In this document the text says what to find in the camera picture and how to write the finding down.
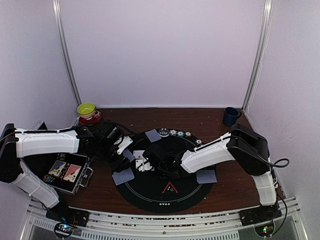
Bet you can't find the red chip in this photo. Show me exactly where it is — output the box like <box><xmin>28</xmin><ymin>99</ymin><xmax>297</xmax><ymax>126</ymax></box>
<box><xmin>195</xmin><ymin>139</ymin><xmax>202</xmax><ymax>146</ymax></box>
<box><xmin>185</xmin><ymin>131</ymin><xmax>192</xmax><ymax>138</ymax></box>

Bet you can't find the aluminium poker case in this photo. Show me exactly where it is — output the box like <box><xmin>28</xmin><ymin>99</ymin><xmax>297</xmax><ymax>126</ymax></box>
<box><xmin>39</xmin><ymin>153</ymin><xmax>94</xmax><ymax>195</ymax></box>

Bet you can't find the green bowl on red saucer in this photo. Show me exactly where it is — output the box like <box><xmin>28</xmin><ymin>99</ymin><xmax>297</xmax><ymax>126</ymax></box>
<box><xmin>77</xmin><ymin>102</ymin><xmax>102</xmax><ymax>125</ymax></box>

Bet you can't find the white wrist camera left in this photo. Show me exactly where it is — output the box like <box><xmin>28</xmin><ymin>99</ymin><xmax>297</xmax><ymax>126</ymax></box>
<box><xmin>114</xmin><ymin>136</ymin><xmax>133</xmax><ymax>155</ymax></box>

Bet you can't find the blue card box in case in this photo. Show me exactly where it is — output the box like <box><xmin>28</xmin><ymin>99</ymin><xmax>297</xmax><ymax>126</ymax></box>
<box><xmin>48</xmin><ymin>160</ymin><xmax>66</xmax><ymax>178</ymax></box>

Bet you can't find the blue playing card deck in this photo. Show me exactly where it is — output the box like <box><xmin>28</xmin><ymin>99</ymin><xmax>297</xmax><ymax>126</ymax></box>
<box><xmin>122</xmin><ymin>149</ymin><xmax>135</xmax><ymax>162</ymax></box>

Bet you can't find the dark blue enamel mug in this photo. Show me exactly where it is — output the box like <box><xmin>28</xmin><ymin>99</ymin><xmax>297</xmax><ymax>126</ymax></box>
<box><xmin>222</xmin><ymin>107</ymin><xmax>242</xmax><ymax>127</ymax></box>

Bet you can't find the clear round dealer button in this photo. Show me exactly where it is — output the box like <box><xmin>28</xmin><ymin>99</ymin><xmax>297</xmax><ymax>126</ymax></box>
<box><xmin>158</xmin><ymin>127</ymin><xmax>170</xmax><ymax>138</ymax></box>

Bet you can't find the red card box in case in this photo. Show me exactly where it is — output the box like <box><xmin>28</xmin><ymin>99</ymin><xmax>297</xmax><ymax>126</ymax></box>
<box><xmin>63</xmin><ymin>164</ymin><xmax>82</xmax><ymax>183</ymax></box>

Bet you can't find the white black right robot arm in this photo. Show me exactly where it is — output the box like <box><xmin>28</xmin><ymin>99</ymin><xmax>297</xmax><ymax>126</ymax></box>
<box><xmin>142</xmin><ymin>123</ymin><xmax>290</xmax><ymax>221</ymax></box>

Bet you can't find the blue card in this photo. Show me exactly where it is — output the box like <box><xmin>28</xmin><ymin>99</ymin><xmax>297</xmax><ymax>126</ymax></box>
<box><xmin>145</xmin><ymin>129</ymin><xmax>162</xmax><ymax>143</ymax></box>
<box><xmin>196</xmin><ymin>170</ymin><xmax>218</xmax><ymax>184</ymax></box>
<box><xmin>112</xmin><ymin>168</ymin><xmax>135</xmax><ymax>186</ymax></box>

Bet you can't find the red black triangle marker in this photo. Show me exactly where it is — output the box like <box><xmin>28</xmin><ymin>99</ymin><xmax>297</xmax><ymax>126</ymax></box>
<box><xmin>162</xmin><ymin>182</ymin><xmax>179</xmax><ymax>194</ymax></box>

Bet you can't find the round black poker mat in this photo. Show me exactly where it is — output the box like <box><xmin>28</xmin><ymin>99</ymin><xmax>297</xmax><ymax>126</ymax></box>
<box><xmin>116</xmin><ymin>132</ymin><xmax>216</xmax><ymax>214</ymax></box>

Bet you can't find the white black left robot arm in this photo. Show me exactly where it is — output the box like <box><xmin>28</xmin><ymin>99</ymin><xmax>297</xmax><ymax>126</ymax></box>
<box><xmin>0</xmin><ymin>123</ymin><xmax>133</xmax><ymax>222</ymax></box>

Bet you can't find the aluminium front rail frame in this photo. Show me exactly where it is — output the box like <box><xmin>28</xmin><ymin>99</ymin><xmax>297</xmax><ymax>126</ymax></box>
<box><xmin>18</xmin><ymin>196</ymin><xmax>308</xmax><ymax>240</ymax></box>

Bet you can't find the blue white chip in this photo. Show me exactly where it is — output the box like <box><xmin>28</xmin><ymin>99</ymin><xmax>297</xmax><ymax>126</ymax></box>
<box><xmin>169</xmin><ymin>129</ymin><xmax>177</xmax><ymax>136</ymax></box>

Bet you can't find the ace of diamonds card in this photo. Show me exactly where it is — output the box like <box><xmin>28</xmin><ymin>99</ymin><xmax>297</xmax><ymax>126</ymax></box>
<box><xmin>133</xmin><ymin>150</ymin><xmax>145</xmax><ymax>159</ymax></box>

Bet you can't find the green chip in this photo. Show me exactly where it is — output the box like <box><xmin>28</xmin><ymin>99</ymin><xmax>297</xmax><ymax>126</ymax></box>
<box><xmin>176</xmin><ymin>131</ymin><xmax>185</xmax><ymax>138</ymax></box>

